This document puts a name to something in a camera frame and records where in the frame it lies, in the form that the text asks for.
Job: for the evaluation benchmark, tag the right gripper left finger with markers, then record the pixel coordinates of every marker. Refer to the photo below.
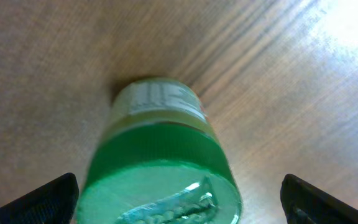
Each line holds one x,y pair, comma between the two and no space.
54,202

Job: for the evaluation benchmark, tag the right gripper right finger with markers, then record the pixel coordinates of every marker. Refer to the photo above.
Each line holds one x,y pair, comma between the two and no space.
305,203

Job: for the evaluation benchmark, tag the green lid glass jar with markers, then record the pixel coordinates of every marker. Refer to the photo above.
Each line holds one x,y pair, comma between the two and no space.
159,161

